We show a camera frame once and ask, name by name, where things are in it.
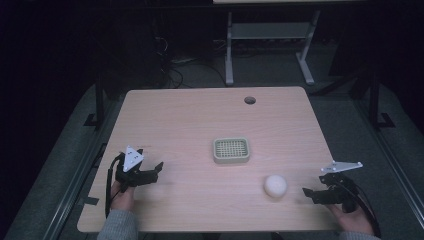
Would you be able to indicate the grey metal table frame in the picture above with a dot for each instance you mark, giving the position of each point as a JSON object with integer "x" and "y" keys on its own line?
{"x": 266, "y": 30}

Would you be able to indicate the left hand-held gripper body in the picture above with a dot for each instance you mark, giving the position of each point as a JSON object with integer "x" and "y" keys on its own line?
{"x": 130, "y": 159}

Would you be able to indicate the white round soap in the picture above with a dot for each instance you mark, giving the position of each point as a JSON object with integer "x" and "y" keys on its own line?
{"x": 275, "y": 186}

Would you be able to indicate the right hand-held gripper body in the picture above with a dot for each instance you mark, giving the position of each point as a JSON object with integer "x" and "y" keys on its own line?
{"x": 340, "y": 186}

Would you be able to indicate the pale green slotted soap dish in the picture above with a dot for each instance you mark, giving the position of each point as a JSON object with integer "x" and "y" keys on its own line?
{"x": 231, "y": 150}

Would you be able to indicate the grey tape strip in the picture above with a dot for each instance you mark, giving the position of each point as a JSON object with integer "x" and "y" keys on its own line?
{"x": 89, "y": 201}

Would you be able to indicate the black metal stand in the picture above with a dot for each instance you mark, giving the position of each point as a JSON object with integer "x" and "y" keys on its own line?
{"x": 375, "y": 100}
{"x": 99, "y": 100}

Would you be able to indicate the person's left hand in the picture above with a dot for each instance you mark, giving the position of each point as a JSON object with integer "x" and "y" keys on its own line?
{"x": 123, "y": 200}

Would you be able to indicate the person's right hand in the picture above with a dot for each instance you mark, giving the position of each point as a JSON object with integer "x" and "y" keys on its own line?
{"x": 353, "y": 223}

